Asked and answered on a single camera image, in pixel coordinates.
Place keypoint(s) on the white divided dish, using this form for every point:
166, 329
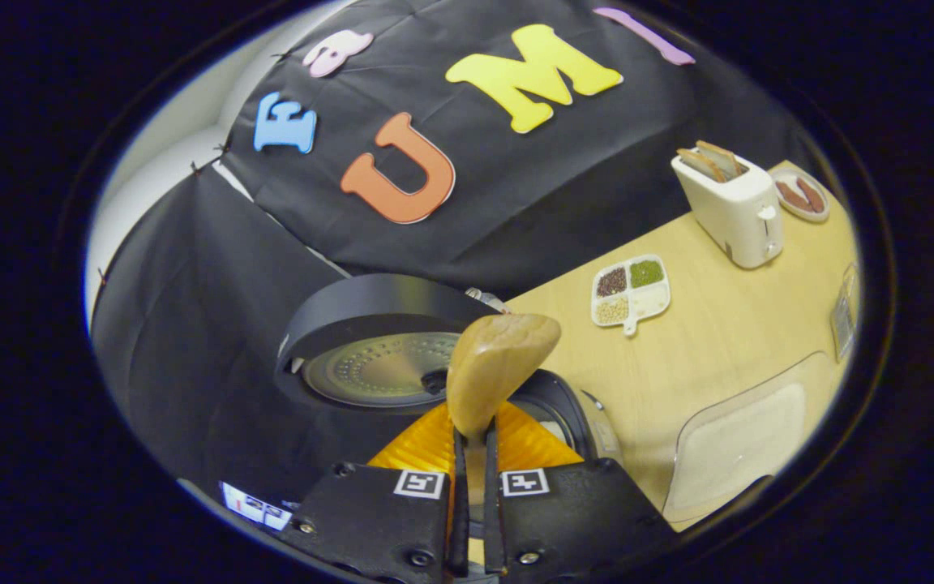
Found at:
652, 302

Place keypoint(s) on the dark red beans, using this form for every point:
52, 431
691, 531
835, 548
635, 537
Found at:
611, 281

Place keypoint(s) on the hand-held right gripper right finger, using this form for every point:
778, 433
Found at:
572, 519

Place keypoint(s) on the white rice pile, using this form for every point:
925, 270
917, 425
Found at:
747, 442

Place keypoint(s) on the white toaster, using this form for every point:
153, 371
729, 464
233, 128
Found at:
739, 219

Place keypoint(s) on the wooden spoon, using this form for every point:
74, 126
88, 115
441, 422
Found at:
491, 365

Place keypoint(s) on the small round plate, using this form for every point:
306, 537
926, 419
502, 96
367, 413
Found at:
787, 212

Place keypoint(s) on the red meat slice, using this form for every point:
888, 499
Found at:
793, 196
812, 195

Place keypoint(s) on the yellow soybeans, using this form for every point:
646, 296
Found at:
612, 311

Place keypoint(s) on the green mung beans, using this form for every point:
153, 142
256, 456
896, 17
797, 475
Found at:
647, 273

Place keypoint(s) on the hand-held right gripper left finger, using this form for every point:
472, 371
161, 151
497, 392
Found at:
378, 519

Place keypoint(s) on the small red label bottle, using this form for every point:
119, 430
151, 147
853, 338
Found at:
490, 300

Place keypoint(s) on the clear plastic box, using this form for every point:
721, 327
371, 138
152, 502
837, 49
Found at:
759, 377

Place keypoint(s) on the dark grey rice cooker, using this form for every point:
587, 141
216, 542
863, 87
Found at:
370, 304

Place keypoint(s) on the white printed sheet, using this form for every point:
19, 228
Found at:
254, 507

